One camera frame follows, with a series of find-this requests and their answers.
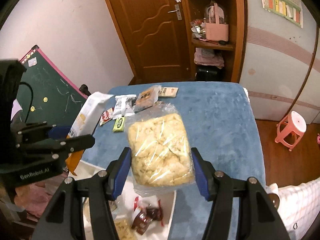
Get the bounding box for pink plastic stool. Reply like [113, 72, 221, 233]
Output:
[274, 111, 307, 152]

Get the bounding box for green snack packet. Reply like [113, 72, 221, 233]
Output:
[112, 117, 125, 132]

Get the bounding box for clear brown biscuit packet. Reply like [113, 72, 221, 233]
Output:
[134, 85, 162, 113]

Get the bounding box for wall poster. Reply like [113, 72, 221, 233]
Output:
[257, 0, 304, 29]

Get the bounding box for dark red date packet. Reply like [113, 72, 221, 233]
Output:
[131, 197, 163, 234]

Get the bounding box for folded pink clothes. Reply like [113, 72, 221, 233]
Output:
[194, 47, 225, 68]

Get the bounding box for pile of shiny wrappers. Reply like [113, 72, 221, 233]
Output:
[190, 19, 207, 40]

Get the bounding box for brown wooden door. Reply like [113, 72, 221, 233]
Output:
[99, 0, 198, 84]

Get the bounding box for white grey snack packet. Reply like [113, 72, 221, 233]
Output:
[112, 94, 138, 119]

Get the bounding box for pink plastic bag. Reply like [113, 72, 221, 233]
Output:
[14, 177, 68, 218]

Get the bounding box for orange white snack packet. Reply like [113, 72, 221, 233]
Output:
[65, 92, 114, 176]

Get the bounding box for blue plush table cloth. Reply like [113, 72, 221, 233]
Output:
[80, 81, 265, 240]

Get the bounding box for pink framed green chalkboard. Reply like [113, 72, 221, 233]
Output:
[19, 45, 91, 128]

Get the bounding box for beige cracker packet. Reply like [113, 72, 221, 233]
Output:
[159, 87, 179, 98]

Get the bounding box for red white cookie packet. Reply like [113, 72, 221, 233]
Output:
[99, 107, 115, 126]

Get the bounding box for silver door handle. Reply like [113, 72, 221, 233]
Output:
[167, 4, 182, 20]

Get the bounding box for clear rice cracker packet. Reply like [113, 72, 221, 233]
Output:
[124, 104, 195, 197]
[114, 217, 137, 240]

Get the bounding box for white paper with black dots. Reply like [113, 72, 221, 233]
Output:
[10, 99, 23, 120]

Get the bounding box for black cable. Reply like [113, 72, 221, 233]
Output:
[17, 82, 34, 125]

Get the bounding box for pink basket with clear dome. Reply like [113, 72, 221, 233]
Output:
[204, 1, 229, 42]

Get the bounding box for wooden corner shelf unit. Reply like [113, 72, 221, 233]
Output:
[180, 0, 248, 83]

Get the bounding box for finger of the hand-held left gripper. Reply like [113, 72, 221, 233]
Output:
[15, 134, 96, 159]
[17, 121, 73, 139]

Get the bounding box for white checked bedding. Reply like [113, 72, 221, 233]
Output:
[269, 180, 320, 240]

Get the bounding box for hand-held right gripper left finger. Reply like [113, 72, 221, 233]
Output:
[31, 147, 132, 240]

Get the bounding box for black box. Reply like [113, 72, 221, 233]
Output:
[196, 65, 224, 82]

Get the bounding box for white plastic tray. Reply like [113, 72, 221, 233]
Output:
[67, 160, 177, 240]

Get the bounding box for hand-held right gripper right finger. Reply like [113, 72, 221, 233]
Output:
[191, 147, 290, 240]

